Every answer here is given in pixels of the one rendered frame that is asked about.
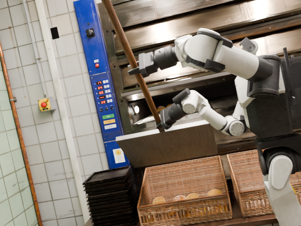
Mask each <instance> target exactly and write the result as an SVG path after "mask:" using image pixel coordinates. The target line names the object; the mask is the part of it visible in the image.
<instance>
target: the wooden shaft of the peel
mask: <svg viewBox="0 0 301 226"><path fill-rule="evenodd" d="M101 1H102V3H103V6H104V8H105V10H106V12H107V15H108V17H109V19H110V21H111V24H112V26H113V28H114V30H115V32H116V35H117V37H118V39H119V41H120V44H121V46H122V48H123V50H124V52H125V54H126V57H127V59H128V61H129V63H130V66H131V68H132V69H135V68H137V67H138V64H137V62H136V60H135V57H134V55H133V52H132V50H131V48H130V45H129V43H128V41H127V38H126V36H125V34H124V31H123V29H122V27H121V24H120V22H119V19H118V17H117V15H116V12H115V10H114V8H113V5H112V3H111V1H110V0H101ZM135 77H136V79H137V81H138V84H139V86H140V88H141V90H142V92H143V94H144V97H145V99H146V101H147V103H148V106H149V108H150V110H151V112H152V115H153V117H154V119H155V121H156V123H160V122H161V119H160V116H159V114H158V112H157V109H156V107H155V104H154V102H153V100H152V97H151V95H150V93H149V90H148V88H147V86H146V83H145V81H144V78H143V77H142V75H141V73H138V74H135Z"/></svg>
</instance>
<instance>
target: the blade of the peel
mask: <svg viewBox="0 0 301 226"><path fill-rule="evenodd" d="M116 142H117V144H118V145H119V146H120V148H121V150H122V151H123V152H124V154H125V155H126V157H127V158H128V160H129V161H130V162H131V164H132V165H133V167H134V168H137V167H142V166H147V165H155V164H160V163H165V162H171V161H178V160H183V159H189V158H194V157H199V156H206V155H212V154H217V153H218V152H217V147H216V142H215V136H214V132H213V127H212V125H211V124H210V123H208V122H207V121H206V120H202V121H198V122H191V123H186V124H181V125H177V126H172V127H171V128H169V129H168V130H166V129H165V131H164V132H159V130H158V129H156V130H149V131H144V132H140V133H135V134H130V135H124V136H119V137H116Z"/></svg>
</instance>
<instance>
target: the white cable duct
mask: <svg viewBox="0 0 301 226"><path fill-rule="evenodd" d="M35 3H36V7H37V11H38V16H39V21H40V25H41V29H42V34H43V39H44V43H45V48H46V52H47V57H48V61H49V65H50V70H51V74H52V79H53V83H54V88H55V92H56V97H57V102H58V106H59V110H60V115H61V120H62V124H63V128H64V133H65V137H66V142H67V146H68V150H69V156H70V160H71V164H72V169H73V174H74V178H75V182H76V186H77V191H78V196H79V200H80V204H81V209H82V214H83V218H84V223H85V224H86V222H87V221H88V220H89V219H90V216H89V210H88V206H87V201H86V196H85V192H84V191H83V190H84V188H83V185H82V178H81V173H80V169H79V165H78V161H77V155H76V151H75V147H74V143H73V137H72V133H71V129H70V124H69V119H68V115H67V111H66V106H65V101H64V97H63V92H62V88H61V84H60V78H59V74H58V70H57V66H56V60H55V56H54V52H53V48H52V42H51V38H50V34H49V29H48V25H47V20H46V16H45V12H44V7H43V2H42V0H35Z"/></svg>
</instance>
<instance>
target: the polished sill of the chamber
mask: <svg viewBox="0 0 301 226"><path fill-rule="evenodd" d="M235 108H236V105H231V106H226V107H221V108H216V109H213V110H214V111H215V112H217V113H218V114H222V113H229V112H234V111H235ZM196 118H201V116H199V112H195V113H191V114H187V115H186V116H184V117H183V118H181V119H180V120H177V121H176V122H181V121H186V120H191V119H196ZM154 126H157V125H156V123H155V120H153V121H149V122H142V123H138V124H133V125H132V130H139V129H144V128H148V127H154Z"/></svg>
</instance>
